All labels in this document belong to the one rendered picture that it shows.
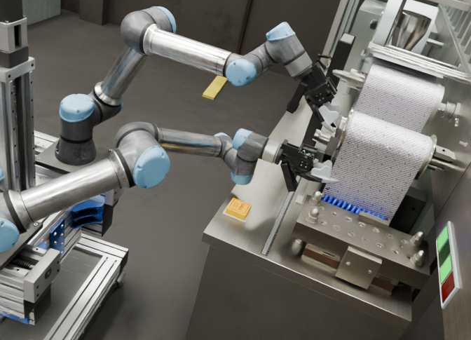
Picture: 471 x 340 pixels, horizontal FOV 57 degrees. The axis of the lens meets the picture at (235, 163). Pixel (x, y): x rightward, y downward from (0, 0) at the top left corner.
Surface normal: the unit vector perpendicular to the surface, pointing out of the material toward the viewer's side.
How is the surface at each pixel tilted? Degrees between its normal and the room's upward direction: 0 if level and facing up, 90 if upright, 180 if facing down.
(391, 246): 0
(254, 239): 0
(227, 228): 0
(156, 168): 88
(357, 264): 90
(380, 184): 90
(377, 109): 92
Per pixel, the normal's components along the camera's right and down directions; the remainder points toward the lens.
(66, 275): 0.22, -0.82
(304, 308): -0.33, 0.44
